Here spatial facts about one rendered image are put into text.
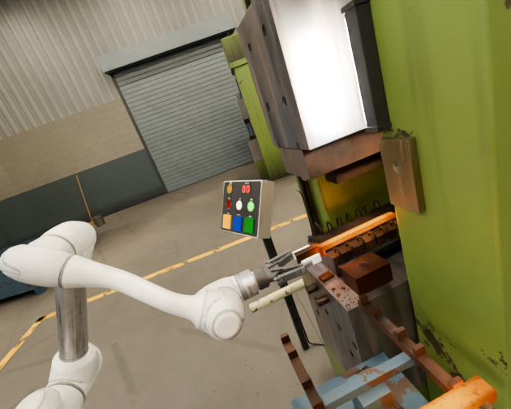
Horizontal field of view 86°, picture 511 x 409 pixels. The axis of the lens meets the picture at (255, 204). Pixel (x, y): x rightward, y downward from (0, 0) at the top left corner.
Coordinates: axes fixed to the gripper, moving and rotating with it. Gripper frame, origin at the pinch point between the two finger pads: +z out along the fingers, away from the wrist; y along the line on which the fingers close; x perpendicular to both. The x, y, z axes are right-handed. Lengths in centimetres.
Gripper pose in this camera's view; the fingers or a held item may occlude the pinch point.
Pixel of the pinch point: (307, 256)
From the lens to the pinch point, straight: 99.8
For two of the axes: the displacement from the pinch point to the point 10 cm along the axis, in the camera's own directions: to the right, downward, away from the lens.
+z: 9.1, -3.8, 1.6
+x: -3.2, -8.9, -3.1
